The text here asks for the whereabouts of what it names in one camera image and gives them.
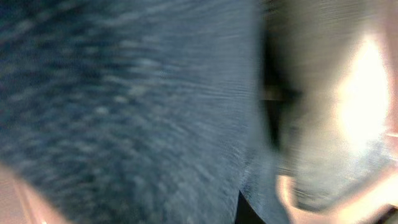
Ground light blue jeans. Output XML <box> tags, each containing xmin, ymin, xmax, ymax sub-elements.
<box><xmin>265</xmin><ymin>0</ymin><xmax>392</xmax><ymax>212</ymax></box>

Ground clear plastic storage bin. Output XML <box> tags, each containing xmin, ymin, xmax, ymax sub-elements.
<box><xmin>276</xmin><ymin>162</ymin><xmax>397</xmax><ymax>224</ymax></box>

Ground dark blue jeans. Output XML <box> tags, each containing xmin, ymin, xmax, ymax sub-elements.
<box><xmin>0</xmin><ymin>0</ymin><xmax>290</xmax><ymax>224</ymax></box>

